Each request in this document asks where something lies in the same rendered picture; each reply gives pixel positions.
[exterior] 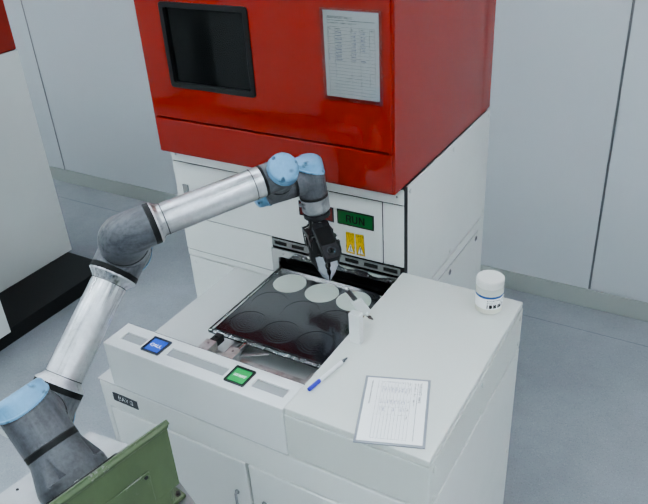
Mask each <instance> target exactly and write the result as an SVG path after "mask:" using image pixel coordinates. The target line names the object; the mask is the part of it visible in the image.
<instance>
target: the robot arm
mask: <svg viewBox="0 0 648 504"><path fill-rule="evenodd" d="M296 197H299V198H300V201H301V203H300V204H299V207H302V212H303V216H304V219H305V220H307V221H308V224H307V225H306V226H303V227H302V232H303V238H304V243H305V244H306V246H307V247H308V250H309V254H308V255H309V259H310V261H311V262H312V264H313V265H314V266H315V268H316V269H317V270H318V272H319V273H320V274H321V275H322V277H323V278H325V279H326V280H328V281H329V280H331V279H332V278H333V276H334V274H335V272H336V269H337V267H338V264H339V261H340V257H341V253H342V249H341V245H340V240H339V239H336V236H337V235H336V233H334V232H333V228H332V227H331V226H330V225H329V222H328V221H327V220H325V219H326V218H328V217H329V215H330V202H329V196H328V191H327V185H326V179H325V170H324V166H323V162H322V158H321V157H320V156H319V155H317V154H313V153H307V154H302V155H299V157H296V158H294V157H293V156H292V155H290V154H288V153H277V154H275V155H274V156H272V157H271V158H270V159H269V160H268V162H265V163H263V164H260V165H258V166H255V167H253V168H250V169H247V170H245V171H242V172H239V173H237V174H234V175H232V176H229V177H226V178H224V179H221V180H218V181H216V182H213V183H210V184H208V185H205V186H202V187H200V188H197V189H195V190H192V191H189V192H187V193H184V194H181V195H179V196H176V197H173V198H171V199H168V200H165V201H163V202H160V203H158V204H155V205H154V204H151V203H148V202H147V203H145V204H142V205H139V206H137V207H134V208H131V209H128V210H125V211H123V212H120V213H118V214H115V215H114V216H112V217H110V218H109V219H107V220H106V221H105V222H104V223H103V224H102V225H101V227H100V229H99V231H98V236H97V244H98V249H97V251H96V253H95V255H94V257H93V259H92V261H91V263H90V265H89V267H90V270H91V273H92V276H91V278H90V280H89V282H88V285H87V287H86V289H85V291H84V293H83V295H82V297H81V299H80V301H79V303H78V305H77V307H76V309H75V311H74V313H73V315H72V317H71V319H70V321H69V323H68V325H67V327H66V329H65V331H64V333H63V335H62V337H61V339H60V341H59V343H58V345H57V347H56V349H55V351H54V354H53V356H52V358H51V360H50V362H49V364H48V366H47V368H46V370H44V371H43V372H40V373H38V374H35V376H34V378H33V380H32V381H31V382H29V383H28V384H26V385H25V386H23V387H22V388H20V389H19V390H17V391H16V392H14V393H12V394H11V395H9V396H8V397H6V398H5V399H3V400H2V401H0V426H1V428H2V429H3V431H4V432H5V434H6V435H7V437H8V438H9V440H10V441H11V442H12V444H13V445H14V447H15V448H16V450H17V451H18V453H19V454H20V456H21V457H22V459H23V460H24V462H25V463H26V465H27V466H28V468H29V469H30V471H31V475H32V479H33V483H34V487H35V491H36V494H37V498H38V500H39V501H40V503H41V504H45V503H47V502H48V501H50V500H51V499H52V498H54V497H55V496H57V495H58V494H59V493H61V492H62V491H64V490H65V489H66V488H68V487H69V486H71V485H72V484H73V483H74V482H75V481H77V480H79V479H80V478H82V477H83V476H85V475H86V474H87V473H89V472H90V471H91V470H93V469H94V468H96V467H97V466H98V465H100V464H101V463H102V462H104V461H105V460H106V459H108V457H107V456H106V454H105V453H104V452H103V451H102V450H101V449H99V448H98V447H97V446H95V445H94V444H93V443H91V442H90V441H89V440H87V439H86V438H85V437H83V436H82V435H81V434H80V432H79V431H78V429H77V428H76V426H75V425H74V420H75V415H76V410H77V408H78V406H79V404H80V402H81V400H82V397H83V395H84V391H83V389H82V382H83V380H84V378H85V376H86V373H87V371H88V369H89V367H90V365H91V363H92V361H93V359H94V357H95V355H96V352H97V350H98V348H99V346H100V344H101V342H102V340H103V338H104V336H105V334H106V331H107V329H108V327H109V325H110V323H111V321H112V319H113V317H114V315H115V313H116V310H117V308H118V306H119V304H120V302H121V300H122V298H123V296H124V294H125V292H126V290H127V289H129V288H132V287H135V285H136V283H137V281H138V279H139V277H140V275H141V273H142V271H143V270H144V269H145V268H146V267H147V265H148V264H149V262H150V260H151V257H152V247H153V246H155V245H157V244H160V243H162V242H164V241H165V239H166V237H167V236H168V235H170V234H173V233H175V232H178V231H180V230H183V229H185V228H188V227H190V226H193V225H196V224H198V223H201V222H203V221H206V220H208V219H211V218H213V217H216V216H218V215H221V214H223V213H226V212H228V211H231V210H234V209H236V208H239V207H241V206H244V205H246V204H249V203H251V202H255V204H256V205H257V206H258V207H260V208H262V207H266V206H272V205H273V204H276V203H280V202H283V201H286V200H289V199H293V198H296ZM306 227H308V228H306ZM305 228H306V229H305ZM304 234H305V236H304ZM305 239H306V240H305ZM326 263H329V264H328V268H329V272H328V273H327V268H326V267H325V264H326Z"/></svg>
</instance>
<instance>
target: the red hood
mask: <svg viewBox="0 0 648 504"><path fill-rule="evenodd" d="M134 5H135V10H136V16H137V21H138V27H139V32H140V38H141V43H142V49H143V54H144V59H145V65H146V70H147V76H148V81H149V87H150V92H151V98H152V103H153V108H154V114H155V119H156V125H157V130H158V136H159V141H160V147H161V150H163V151H168V152H173V153H179V154H184V155H189V156H194V157H199V158H204V159H210V160H215V161H220V162H225V163H230V164H235V165H240V166H246V167H251V168H253V167H255V166H258V165H260V164H263V163H265V162H268V160H269V159H270V158H271V157H272V156H274V155H275V154H277V153H288V154H290V155H292V156H293V157H294V158H296V157H299V155H302V154H307V153H313V154H317V155H319V156H320V157H321V158H322V162H323V166H324V170H325V179H326V182H328V183H333V184H338V185H344V186H349V187H354V188H359V189H364V190H369V191H375V192H380V193H385V194H390V195H396V194H397V193H398V192H399V191H400V190H401V189H402V188H403V187H404V186H405V185H406V184H408V183H409V182H410V181H411V180H412V179H413V178H414V177H415V176H416V175H417V174H418V173H419V172H420V171H421V170H422V169H424V168H425V167H426V166H427V165H428V164H429V163H430V162H431V161H432V160H433V159H434V158H435V157H436V156H437V155H439V154H440V153H441V152H442V151H443V150H444V149H445V148H446V147H447V146H448V145H449V144H450V143H451V142H452V141H453V140H455V139H456V138H457V137H458V136H459V135H460V134H461V133H462V132H463V131H464V130H465V129H466V128H467V127H468V126H469V125H471V124H472V123H473V122H474V121H475V120H476V119H477V118H478V117H479V116H480V115H481V114H482V113H483V112H484V111H485V110H487V109H488V108H489V107H490V93H491V77H492V61H493V46H494V30H495V14H496V0H134Z"/></svg>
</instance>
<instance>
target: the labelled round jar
mask: <svg viewBox="0 0 648 504"><path fill-rule="evenodd" d="M504 283H505V277H504V275H503V274H502V273H500V272H498V271H495V270H483V271H481V272H479V273H478V274H477V277H476V291H475V308H476V310H477V311H479V312H480V313H483V314H487V315H493V314H497V313H499V312H500V311H501V310H502V306H503V296H504Z"/></svg>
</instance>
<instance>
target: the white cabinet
mask: <svg viewBox="0 0 648 504"><path fill-rule="evenodd" d="M518 352H519V348H517V350H516V352H515V354H514V356H513V357H512V359H511V361H510V363H509V365H508V367H507V368H506V370H505V372H504V374H503V376H502V378H501V379H500V381H499V383H498V385H497V387H496V389H495V390H494V392H493V394H492V396H491V398H490V400H489V401H488V403H487V405H486V407H485V409H484V411H483V412H482V414H481V416H480V418H479V420H478V422H477V423H476V425H475V427H474V429H473V431H472V433H471V434H470V436H469V438H468V440H467V442H466V444H465V446H464V447H463V449H462V451H461V453H460V455H459V457H458V458H457V460H456V462H455V464H454V466H453V468H452V469H451V471H450V473H449V475H448V477H447V479H446V480H445V482H444V484H443V486H442V488H441V490H440V491H439V493H438V495H437V497H436V499H435V501H434V502H433V504H503V500H504V490H505V481H506V471H507V461H508V451H509V441H510V431H511V421H512V411H513V402H514V392H515V382H516V372H517V362H518ZM100 383H101V387H102V391H103V394H104V398H105V401H106V405H107V408H108V412H109V416H110V419H111V423H112V426H113V430H114V433H115V437H116V440H117V441H120V442H123V443H126V444H128V445H129V444H130V443H132V442H133V441H135V440H136V439H138V438H139V437H141V436H142V435H144V434H145V433H147V432H148V431H149V430H151V429H152V428H154V427H155V426H157V425H158V424H160V423H161V422H163V421H164V420H166V419H167V421H168V422H169V425H168V428H167V430H168V434H169V439H170V443H171V448H172V452H173V456H174V461H175V465H176V470H177V474H178V478H179V482H180V483H181V484H182V486H183V487H184V488H185V490H186V491H187V492H188V494H189V495H190V496H191V498H192V499H193V500H194V502H195V503H196V504H410V503H407V502H405V501H403V500H400V499H398V498H395V497H393V496H390V495H388V494H385V493H383V492H380V491H378V490H376V489H373V488H371V487H368V486H366V485H363V484H361V483H358V482H356V481H353V480H351V479H348V478H346V477H344V476H341V475H339V474H336V473H334V472H331V471H329V470H326V469H324V468H321V467H319V466H317V465H314V464H312V463H309V462H307V461H304V460H302V459H299V458H297V457H294V456H292V455H288V456H286V455H283V454H281V453H279V452H276V451H274V450H271V449H269V448H266V447H264V446H261V445H259V444H257V443H254V442H252V441H249V440H247V439H244V438H242V437H239V436H237V435H235V434H232V433H230V432H227V431H225V430H222V429H220V428H217V427H215V426H213V425H210V424H208V423H205V422H203V421H200V420H198V419H195V418H193V417H191V416H188V415H186V414H183V413H181V412H178V411H176V410H173V409H171V408H169V407H166V406H164V405H161V404H159V403H156V402H154V401H151V400H149V399H147V398H144V397H142V396H139V395H137V394H134V393H132V392H129V391H127V390H125V389H122V388H120V387H117V386H115V385H112V384H110V383H107V382H105V381H103V380H100Z"/></svg>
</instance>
